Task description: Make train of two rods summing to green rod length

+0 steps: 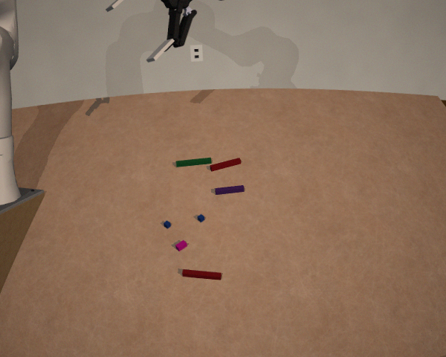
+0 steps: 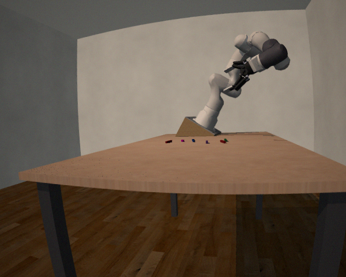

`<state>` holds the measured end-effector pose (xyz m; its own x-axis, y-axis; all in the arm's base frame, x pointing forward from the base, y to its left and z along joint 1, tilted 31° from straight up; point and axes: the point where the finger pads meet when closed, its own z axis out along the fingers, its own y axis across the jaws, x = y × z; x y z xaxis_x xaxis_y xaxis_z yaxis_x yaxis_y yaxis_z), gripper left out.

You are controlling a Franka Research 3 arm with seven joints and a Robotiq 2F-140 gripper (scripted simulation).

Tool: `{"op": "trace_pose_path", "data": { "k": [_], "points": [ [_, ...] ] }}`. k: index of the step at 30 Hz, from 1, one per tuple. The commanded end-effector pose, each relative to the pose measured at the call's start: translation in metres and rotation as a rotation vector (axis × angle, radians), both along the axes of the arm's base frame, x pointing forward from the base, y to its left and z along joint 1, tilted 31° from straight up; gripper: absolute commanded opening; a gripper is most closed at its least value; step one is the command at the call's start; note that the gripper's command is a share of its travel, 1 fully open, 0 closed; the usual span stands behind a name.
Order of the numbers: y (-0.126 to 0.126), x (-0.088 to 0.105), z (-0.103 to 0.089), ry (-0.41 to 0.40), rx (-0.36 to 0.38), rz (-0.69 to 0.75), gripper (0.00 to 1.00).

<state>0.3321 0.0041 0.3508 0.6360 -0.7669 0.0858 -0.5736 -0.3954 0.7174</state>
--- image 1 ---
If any green rod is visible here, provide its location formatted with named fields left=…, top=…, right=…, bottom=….
left=176, top=158, right=212, bottom=167

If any purple rod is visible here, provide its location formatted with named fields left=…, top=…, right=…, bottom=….
left=215, top=185, right=244, bottom=195

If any small magenta block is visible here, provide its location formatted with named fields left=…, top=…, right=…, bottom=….
left=175, top=240, right=187, bottom=251

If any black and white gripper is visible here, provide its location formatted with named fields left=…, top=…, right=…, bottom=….
left=106, top=0, right=197, bottom=62

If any dark red rod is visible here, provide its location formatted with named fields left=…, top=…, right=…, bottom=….
left=182, top=269, right=222, bottom=280
left=210, top=158, right=241, bottom=171

